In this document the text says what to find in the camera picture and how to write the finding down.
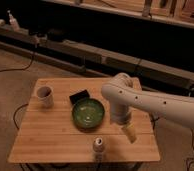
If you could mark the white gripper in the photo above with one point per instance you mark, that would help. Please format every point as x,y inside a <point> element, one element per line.
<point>121,114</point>

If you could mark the small white bottle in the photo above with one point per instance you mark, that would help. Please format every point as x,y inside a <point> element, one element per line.
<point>98,149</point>

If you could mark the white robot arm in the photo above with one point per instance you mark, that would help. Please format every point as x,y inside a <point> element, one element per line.
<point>121,95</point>

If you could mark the white spray bottle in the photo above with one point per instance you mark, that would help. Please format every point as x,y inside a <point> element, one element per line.
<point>13,21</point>

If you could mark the green glass bowl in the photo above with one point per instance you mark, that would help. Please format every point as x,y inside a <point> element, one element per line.
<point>88,113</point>

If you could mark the black rectangular block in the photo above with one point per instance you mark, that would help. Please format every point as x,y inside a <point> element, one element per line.
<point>78,96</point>

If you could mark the white ceramic cup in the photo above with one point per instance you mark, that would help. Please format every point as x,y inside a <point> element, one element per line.
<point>45,96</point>

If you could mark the dark round object on ledge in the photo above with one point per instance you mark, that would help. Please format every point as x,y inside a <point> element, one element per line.
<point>55,35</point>

